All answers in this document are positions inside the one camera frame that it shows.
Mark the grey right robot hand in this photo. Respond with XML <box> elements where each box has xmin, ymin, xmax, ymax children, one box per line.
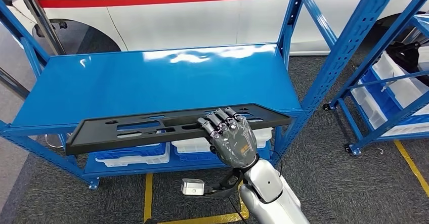
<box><xmin>197</xmin><ymin>107</ymin><xmax>259</xmax><ymax>170</ymax></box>

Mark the black plastic plate part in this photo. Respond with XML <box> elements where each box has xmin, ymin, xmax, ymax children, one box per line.
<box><xmin>65</xmin><ymin>103</ymin><xmax>292</xmax><ymax>156</ymax></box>

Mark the large blue metal shelf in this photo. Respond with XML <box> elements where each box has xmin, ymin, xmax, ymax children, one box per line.
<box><xmin>0</xmin><ymin>0</ymin><xmax>405</xmax><ymax>191</ymax></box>

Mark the translucent plastic bin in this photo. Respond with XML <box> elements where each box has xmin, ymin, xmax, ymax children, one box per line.
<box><xmin>95</xmin><ymin>144</ymin><xmax>171</xmax><ymax>168</ymax></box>
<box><xmin>171</xmin><ymin>127</ymin><xmax>274</xmax><ymax>155</ymax></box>

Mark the white car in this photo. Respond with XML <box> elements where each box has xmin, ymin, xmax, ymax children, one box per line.
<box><xmin>0</xmin><ymin>0</ymin><xmax>429</xmax><ymax>57</ymax></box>

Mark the white plastic bin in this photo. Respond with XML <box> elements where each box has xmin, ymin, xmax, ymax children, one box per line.
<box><xmin>372</xmin><ymin>46</ymin><xmax>429</xmax><ymax>108</ymax></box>
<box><xmin>350</xmin><ymin>79</ymin><xmax>429</xmax><ymax>137</ymax></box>

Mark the blue wheeled metal rack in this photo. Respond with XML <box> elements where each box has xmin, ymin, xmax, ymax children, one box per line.
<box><xmin>323</xmin><ymin>0</ymin><xmax>429</xmax><ymax>156</ymax></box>

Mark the blue plastic bin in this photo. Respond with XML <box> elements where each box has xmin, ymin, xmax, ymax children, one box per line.
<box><xmin>361</xmin><ymin>68</ymin><xmax>429</xmax><ymax>126</ymax></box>

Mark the chrome stanchion base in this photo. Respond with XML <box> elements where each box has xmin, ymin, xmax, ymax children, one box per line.
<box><xmin>45</xmin><ymin>133</ymin><xmax>73</xmax><ymax>150</ymax></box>

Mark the black plastic piece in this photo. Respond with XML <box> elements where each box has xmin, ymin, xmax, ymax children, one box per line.
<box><xmin>388</xmin><ymin>40</ymin><xmax>429</xmax><ymax>83</ymax></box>

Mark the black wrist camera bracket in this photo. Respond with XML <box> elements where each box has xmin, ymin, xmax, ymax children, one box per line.
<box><xmin>202</xmin><ymin>168</ymin><xmax>246</xmax><ymax>198</ymax></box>

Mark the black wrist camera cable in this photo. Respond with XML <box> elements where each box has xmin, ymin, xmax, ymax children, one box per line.
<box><xmin>227</xmin><ymin>195</ymin><xmax>243</xmax><ymax>224</ymax></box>

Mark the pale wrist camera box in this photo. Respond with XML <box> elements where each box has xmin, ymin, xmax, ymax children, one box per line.
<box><xmin>180</xmin><ymin>178</ymin><xmax>206</xmax><ymax>197</ymax></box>

